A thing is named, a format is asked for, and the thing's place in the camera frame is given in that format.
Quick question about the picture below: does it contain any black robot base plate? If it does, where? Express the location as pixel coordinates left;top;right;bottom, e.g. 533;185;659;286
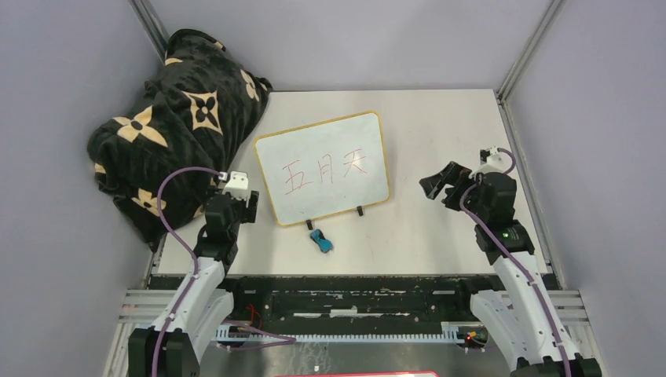
219;275;504;335

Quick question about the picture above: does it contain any blue whiteboard eraser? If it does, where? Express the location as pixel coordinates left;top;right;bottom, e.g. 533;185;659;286
309;229;334;254

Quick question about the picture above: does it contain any aluminium frame rail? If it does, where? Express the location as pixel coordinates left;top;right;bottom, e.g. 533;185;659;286
101;287;604;376

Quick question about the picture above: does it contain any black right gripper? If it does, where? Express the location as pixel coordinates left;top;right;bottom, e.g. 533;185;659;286
419;160;489;224

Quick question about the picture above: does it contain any yellow framed whiteboard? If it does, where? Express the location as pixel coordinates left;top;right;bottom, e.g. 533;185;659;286
254;111;391;226

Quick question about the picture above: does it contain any wire whiteboard stand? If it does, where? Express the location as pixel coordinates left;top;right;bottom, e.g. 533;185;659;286
304;206;365;231

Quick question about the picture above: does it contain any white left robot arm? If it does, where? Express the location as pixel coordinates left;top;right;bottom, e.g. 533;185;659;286
127;190;259;376

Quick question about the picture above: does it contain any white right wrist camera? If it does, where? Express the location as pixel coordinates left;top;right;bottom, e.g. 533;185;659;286
469;147;511;181

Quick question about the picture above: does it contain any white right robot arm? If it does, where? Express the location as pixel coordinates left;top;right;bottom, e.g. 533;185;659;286
419;162;602;376

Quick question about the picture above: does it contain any black floral patterned blanket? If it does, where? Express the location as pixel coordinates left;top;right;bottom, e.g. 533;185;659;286
87;29;273;244

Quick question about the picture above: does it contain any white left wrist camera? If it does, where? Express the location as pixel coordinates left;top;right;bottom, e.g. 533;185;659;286
218;171;251;201

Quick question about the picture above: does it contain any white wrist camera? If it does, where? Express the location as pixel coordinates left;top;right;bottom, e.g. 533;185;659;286
469;147;511;181
218;171;251;201

